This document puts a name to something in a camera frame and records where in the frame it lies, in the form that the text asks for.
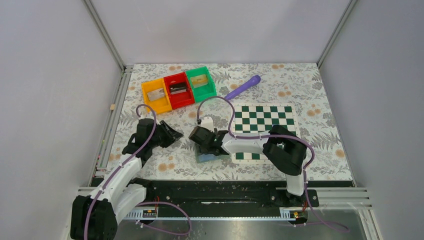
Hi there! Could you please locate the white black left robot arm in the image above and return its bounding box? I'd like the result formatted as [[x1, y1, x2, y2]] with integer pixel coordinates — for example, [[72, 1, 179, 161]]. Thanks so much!
[[69, 118, 183, 240]]

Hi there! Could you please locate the yellow plastic bin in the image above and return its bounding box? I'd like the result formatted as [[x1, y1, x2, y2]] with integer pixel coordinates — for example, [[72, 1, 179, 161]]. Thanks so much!
[[141, 78, 172, 115]]

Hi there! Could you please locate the gold card stack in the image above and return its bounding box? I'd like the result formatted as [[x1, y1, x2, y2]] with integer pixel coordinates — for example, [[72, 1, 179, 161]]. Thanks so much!
[[190, 74, 209, 89]]

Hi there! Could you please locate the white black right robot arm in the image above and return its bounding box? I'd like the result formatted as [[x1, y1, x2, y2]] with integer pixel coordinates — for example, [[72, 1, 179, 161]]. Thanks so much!
[[189, 125, 310, 206]]

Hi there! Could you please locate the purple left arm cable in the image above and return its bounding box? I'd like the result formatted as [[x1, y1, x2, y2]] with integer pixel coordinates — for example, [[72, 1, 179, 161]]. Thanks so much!
[[82, 103, 193, 240]]

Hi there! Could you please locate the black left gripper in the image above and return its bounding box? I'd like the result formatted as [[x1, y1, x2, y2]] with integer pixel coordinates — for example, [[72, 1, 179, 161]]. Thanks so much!
[[149, 120, 183, 148]]

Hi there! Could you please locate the green plastic bin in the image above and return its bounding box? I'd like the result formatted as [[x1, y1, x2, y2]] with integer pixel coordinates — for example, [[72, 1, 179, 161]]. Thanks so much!
[[185, 66, 217, 103]]

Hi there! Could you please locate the red plastic bin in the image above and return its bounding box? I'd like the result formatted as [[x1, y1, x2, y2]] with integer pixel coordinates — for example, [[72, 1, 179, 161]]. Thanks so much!
[[164, 72, 195, 110]]

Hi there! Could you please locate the green white chessboard mat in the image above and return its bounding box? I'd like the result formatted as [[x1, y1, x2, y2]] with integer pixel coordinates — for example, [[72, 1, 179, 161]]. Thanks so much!
[[230, 104, 301, 165]]

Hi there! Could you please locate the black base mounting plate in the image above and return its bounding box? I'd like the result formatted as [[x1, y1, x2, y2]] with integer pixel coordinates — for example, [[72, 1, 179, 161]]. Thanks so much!
[[130, 178, 320, 218]]

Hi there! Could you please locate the purple plastic tube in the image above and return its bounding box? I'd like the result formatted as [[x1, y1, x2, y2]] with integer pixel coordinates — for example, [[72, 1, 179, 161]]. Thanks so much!
[[224, 75, 262, 101]]

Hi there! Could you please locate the floral patterned tablecloth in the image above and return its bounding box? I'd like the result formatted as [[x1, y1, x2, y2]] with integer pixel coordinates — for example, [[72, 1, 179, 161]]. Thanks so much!
[[105, 62, 354, 182]]

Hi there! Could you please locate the silver card stack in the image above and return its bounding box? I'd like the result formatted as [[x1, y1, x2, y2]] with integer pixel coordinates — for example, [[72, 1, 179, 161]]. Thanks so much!
[[146, 88, 166, 102]]

